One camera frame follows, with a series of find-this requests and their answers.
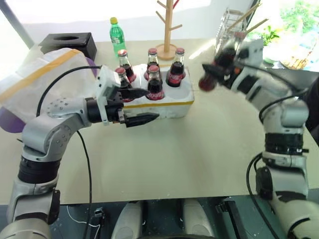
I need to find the wooden mug tree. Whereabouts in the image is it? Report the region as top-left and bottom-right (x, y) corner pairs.
(155, 0), (185, 61)

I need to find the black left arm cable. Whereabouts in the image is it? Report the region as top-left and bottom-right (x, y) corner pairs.
(36, 65), (102, 239)

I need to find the green soda bottle yellow cap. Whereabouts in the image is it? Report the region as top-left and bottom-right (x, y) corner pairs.
(109, 17), (127, 58)

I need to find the black floor bracket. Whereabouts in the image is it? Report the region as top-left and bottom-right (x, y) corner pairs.
(215, 201), (240, 239)

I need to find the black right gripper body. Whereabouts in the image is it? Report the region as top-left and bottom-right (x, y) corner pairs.
(222, 58), (241, 88)

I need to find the purple plastic basin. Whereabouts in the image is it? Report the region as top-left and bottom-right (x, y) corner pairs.
(0, 56), (99, 135)

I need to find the glass cola bottle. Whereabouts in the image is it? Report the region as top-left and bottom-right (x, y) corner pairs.
(165, 47), (187, 88)
(147, 47), (160, 69)
(115, 67), (134, 103)
(198, 31), (246, 92)
(146, 65), (165, 101)
(117, 49), (137, 84)

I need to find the white plastic bag with tape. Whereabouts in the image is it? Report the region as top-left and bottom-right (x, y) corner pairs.
(0, 48), (100, 125)

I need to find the white rounded leg shell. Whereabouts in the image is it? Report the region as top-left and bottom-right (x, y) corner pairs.
(181, 199), (216, 239)
(110, 200), (144, 239)

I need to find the black bulky object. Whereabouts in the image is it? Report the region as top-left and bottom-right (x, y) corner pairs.
(305, 74), (319, 145)

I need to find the green leafy plant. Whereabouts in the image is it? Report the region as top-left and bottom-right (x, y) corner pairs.
(260, 24), (281, 48)

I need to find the thin white floor cable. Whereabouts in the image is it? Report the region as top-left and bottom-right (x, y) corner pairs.
(65, 205), (101, 228)

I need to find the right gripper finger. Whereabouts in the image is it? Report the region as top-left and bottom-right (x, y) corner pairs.
(202, 64), (226, 78)

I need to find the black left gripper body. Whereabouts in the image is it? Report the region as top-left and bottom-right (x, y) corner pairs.
(106, 88), (128, 125)

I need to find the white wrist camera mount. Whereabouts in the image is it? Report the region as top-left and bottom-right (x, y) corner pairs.
(95, 65), (123, 126)
(235, 39), (265, 73)

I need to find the small black floor clamp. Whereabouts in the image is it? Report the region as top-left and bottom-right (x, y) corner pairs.
(94, 208), (106, 225)

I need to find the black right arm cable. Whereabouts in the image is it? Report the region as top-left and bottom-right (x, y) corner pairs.
(234, 62), (310, 239)

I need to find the grey window frame post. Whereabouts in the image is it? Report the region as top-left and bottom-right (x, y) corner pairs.
(0, 0), (35, 48)

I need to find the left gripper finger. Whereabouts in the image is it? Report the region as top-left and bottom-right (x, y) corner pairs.
(119, 87), (151, 101)
(124, 112), (160, 128)

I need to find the black box with round hole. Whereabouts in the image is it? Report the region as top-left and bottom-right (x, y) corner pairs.
(37, 32), (98, 62)

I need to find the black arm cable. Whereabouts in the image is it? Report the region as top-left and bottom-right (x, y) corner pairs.
(36, 65), (102, 239)
(234, 62), (310, 239)

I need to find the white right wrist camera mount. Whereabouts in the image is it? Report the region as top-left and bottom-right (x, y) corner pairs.
(235, 39), (265, 73)

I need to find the white foam crate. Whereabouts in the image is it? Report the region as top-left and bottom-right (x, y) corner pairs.
(113, 63), (195, 120)

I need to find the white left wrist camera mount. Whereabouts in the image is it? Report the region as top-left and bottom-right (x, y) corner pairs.
(95, 65), (123, 126)

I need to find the clear wire rack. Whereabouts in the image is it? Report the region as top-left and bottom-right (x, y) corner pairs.
(214, 7), (250, 54)

